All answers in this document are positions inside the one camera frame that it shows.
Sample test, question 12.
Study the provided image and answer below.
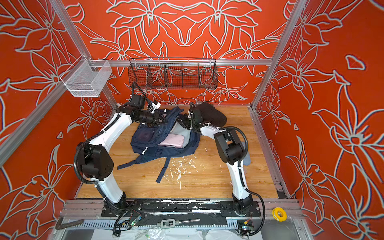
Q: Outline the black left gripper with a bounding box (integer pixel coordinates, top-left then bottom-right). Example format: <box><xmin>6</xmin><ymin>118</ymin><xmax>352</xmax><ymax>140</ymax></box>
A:
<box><xmin>137</xmin><ymin>110</ymin><xmax>168</xmax><ymax>127</ymax></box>

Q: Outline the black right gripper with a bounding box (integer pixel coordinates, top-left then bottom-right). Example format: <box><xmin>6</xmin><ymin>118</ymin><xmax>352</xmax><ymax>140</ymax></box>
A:
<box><xmin>174</xmin><ymin>113</ymin><xmax>196</xmax><ymax>131</ymax></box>

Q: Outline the navy blue student backpack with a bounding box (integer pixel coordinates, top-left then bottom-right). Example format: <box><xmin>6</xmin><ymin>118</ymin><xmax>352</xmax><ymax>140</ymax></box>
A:
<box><xmin>118</xmin><ymin>107</ymin><xmax>201</xmax><ymax>183</ymax></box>

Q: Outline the pink pencil case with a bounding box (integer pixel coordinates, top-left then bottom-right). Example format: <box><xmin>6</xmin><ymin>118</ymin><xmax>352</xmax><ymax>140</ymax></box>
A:
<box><xmin>159</xmin><ymin>134</ymin><xmax>184</xmax><ymax>148</ymax></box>

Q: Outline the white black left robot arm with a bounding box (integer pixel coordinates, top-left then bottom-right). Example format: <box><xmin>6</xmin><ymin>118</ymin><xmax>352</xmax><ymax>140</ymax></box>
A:
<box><xmin>74</xmin><ymin>104</ymin><xmax>166</xmax><ymax>212</ymax></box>

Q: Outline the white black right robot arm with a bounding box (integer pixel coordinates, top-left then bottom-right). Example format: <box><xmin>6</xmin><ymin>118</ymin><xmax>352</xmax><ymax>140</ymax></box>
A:
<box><xmin>179</xmin><ymin>103</ymin><xmax>259</xmax><ymax>216</ymax></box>

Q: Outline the black hard zip case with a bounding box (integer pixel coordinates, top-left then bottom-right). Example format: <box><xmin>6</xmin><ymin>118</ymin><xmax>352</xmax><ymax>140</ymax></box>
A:
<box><xmin>193</xmin><ymin>102</ymin><xmax>227</xmax><ymax>127</ymax></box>

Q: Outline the grey blue glasses case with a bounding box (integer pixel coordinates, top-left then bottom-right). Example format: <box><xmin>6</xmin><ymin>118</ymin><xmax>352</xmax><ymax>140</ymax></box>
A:
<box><xmin>243</xmin><ymin>152</ymin><xmax>251</xmax><ymax>166</ymax></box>

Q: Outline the yellow tape roll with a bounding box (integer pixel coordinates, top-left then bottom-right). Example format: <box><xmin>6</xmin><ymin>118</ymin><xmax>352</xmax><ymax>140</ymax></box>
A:
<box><xmin>272</xmin><ymin>207</ymin><xmax>288</xmax><ymax>222</ymax></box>

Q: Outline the brown bent metal bar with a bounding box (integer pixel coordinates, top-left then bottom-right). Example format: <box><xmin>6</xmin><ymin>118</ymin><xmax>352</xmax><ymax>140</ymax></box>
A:
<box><xmin>55</xmin><ymin>217</ymin><xmax>84</xmax><ymax>230</ymax></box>

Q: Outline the black wire wall basket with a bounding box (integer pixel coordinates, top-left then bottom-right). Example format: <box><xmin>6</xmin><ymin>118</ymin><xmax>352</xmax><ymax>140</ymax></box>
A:
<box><xmin>128</xmin><ymin>58</ymin><xmax>219</xmax><ymax>90</ymax></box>

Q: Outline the white wire mesh basket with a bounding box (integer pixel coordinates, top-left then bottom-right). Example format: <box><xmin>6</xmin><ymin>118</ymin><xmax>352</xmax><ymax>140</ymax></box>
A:
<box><xmin>61</xmin><ymin>60</ymin><xmax>112</xmax><ymax>97</ymax></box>

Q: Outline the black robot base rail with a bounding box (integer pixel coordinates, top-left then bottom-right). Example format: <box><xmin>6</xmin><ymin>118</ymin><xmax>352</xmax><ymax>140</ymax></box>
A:
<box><xmin>101</xmin><ymin>198</ymin><xmax>262</xmax><ymax>218</ymax></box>

